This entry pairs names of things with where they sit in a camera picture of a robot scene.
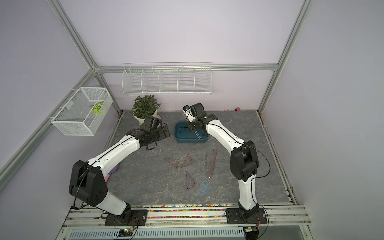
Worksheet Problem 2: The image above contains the potted green plant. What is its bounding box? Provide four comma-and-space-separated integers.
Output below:
132, 95, 161, 126

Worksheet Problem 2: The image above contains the white wire side basket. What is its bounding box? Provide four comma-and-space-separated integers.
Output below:
51, 87, 113, 136

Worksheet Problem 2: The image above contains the clear straight ruler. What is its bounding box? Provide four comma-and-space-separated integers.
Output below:
188, 123, 204, 140

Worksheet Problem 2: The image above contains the blue protractor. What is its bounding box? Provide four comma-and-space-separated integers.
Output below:
197, 178, 211, 196

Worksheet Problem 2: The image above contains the aluminium rail front frame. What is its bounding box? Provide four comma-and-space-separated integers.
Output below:
56, 203, 317, 240

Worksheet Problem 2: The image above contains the white wire wall shelf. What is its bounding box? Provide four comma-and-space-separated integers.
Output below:
122, 62, 213, 95

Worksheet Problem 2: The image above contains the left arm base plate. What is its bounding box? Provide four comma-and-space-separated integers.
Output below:
105, 209, 148, 227

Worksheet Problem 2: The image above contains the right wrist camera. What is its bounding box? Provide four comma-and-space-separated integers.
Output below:
183, 105, 195, 122

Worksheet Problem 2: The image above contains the green toy in basket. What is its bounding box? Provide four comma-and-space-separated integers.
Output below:
90, 101, 107, 116

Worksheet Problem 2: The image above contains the purple pink toy spatula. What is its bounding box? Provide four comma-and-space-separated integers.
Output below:
105, 164, 119, 182

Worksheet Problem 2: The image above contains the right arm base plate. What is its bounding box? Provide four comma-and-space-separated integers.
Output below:
224, 208, 268, 225

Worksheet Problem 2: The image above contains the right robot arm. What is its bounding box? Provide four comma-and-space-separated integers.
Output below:
183, 103, 272, 218

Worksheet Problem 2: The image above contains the pink small triangle ruler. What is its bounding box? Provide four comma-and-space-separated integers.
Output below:
180, 154, 193, 168

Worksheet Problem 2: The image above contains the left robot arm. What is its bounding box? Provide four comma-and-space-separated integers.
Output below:
69, 116, 170, 219

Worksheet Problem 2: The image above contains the pink long triangle ruler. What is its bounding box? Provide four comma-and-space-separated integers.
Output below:
164, 158, 183, 169

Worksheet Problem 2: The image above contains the teal plastic storage box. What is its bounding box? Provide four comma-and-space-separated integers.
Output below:
174, 122, 209, 144

